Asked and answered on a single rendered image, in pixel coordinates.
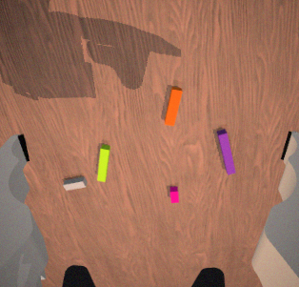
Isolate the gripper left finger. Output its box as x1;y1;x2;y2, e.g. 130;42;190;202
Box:
0;134;49;287

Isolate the orange rod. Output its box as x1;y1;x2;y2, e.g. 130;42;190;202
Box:
165;87;182;126

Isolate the magenta rectangular block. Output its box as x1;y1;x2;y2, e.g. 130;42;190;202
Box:
170;187;179;203

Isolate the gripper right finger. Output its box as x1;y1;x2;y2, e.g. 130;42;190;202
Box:
251;131;299;287

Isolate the lime green rod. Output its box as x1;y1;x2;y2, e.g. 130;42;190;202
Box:
97;144;110;182

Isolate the purple rod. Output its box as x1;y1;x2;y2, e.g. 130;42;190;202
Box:
217;129;235;175

